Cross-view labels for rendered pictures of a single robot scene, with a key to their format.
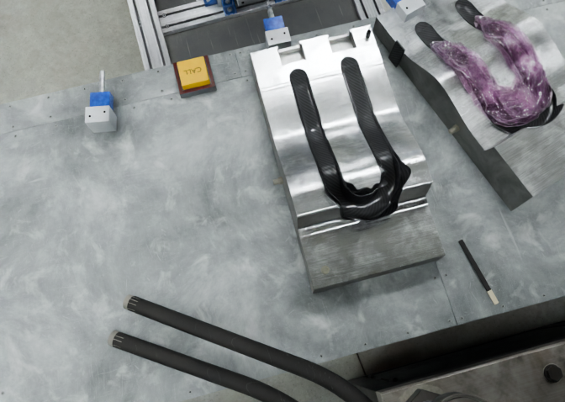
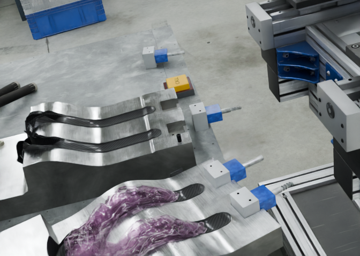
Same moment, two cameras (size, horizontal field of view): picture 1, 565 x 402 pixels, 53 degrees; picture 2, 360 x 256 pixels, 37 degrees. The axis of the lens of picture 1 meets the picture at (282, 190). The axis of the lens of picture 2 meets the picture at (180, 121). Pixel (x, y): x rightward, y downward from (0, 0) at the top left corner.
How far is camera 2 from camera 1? 1.46 m
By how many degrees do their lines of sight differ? 61
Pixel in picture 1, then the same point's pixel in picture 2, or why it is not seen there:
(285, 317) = not seen: outside the picture
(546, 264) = not seen: outside the picture
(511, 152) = (30, 226)
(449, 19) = (205, 208)
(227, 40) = (342, 224)
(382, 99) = (118, 155)
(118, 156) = (127, 72)
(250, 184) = not seen: hidden behind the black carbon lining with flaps
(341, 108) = (117, 134)
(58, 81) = (309, 154)
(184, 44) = (331, 195)
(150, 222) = (80, 89)
